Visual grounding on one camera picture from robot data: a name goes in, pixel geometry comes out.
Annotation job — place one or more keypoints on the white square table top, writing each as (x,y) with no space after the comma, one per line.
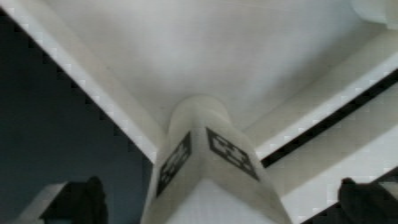
(283,56)

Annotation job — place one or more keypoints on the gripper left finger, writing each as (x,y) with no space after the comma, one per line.
(68,204)

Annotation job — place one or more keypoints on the white front fence bar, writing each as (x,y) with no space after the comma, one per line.
(351,152)

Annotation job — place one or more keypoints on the white table leg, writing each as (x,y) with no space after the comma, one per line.
(210,185)

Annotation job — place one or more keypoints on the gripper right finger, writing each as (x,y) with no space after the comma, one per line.
(367,204)

